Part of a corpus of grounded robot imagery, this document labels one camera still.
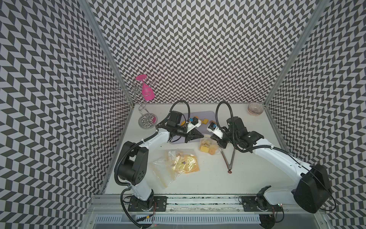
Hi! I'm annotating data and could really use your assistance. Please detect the clear resealable bag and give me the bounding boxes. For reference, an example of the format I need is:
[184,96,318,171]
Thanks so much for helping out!
[198,135,221,155]

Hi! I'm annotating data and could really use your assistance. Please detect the red metal tongs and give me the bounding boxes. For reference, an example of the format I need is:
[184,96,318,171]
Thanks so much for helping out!
[221,149,236,174]

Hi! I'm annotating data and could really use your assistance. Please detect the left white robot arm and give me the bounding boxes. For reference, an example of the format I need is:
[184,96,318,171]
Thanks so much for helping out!
[114,100,204,207]

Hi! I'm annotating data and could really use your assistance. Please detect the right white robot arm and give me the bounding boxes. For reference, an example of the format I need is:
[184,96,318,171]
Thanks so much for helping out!
[213,101,333,214]

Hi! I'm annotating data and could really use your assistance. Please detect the clear bag with cookies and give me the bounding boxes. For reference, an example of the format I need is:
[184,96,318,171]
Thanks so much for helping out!
[149,149,200,189]

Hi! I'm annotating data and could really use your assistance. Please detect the lavender plastic tray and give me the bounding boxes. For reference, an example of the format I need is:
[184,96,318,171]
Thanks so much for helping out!
[172,111,216,144]

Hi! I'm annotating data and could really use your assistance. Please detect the small pink stacked bowls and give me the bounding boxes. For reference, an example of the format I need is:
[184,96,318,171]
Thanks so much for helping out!
[247,102,264,116]

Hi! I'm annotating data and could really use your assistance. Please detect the pink plastic wine glass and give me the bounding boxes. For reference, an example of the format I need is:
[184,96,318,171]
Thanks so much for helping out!
[135,74,155,101]

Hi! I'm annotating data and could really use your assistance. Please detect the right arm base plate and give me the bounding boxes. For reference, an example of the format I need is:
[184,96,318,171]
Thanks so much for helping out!
[240,196,282,214]

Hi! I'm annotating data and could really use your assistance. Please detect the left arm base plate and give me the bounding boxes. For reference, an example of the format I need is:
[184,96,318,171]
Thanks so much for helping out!
[128,196,167,212]

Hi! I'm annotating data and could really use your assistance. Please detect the metal wire glass rack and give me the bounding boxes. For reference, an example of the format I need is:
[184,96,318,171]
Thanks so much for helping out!
[114,83,158,129]

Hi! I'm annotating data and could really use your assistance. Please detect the aluminium mounting rail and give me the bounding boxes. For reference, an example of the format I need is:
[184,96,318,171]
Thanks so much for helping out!
[88,194,318,215]

